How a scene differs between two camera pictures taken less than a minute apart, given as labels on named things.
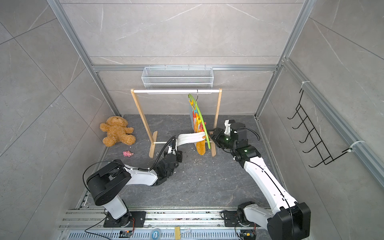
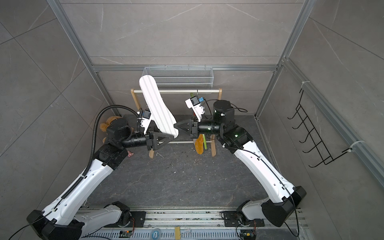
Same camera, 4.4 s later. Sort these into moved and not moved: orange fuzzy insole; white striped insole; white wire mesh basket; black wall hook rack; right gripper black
Moved: white striped insole; right gripper black
Not moved: orange fuzzy insole; black wall hook rack; white wire mesh basket
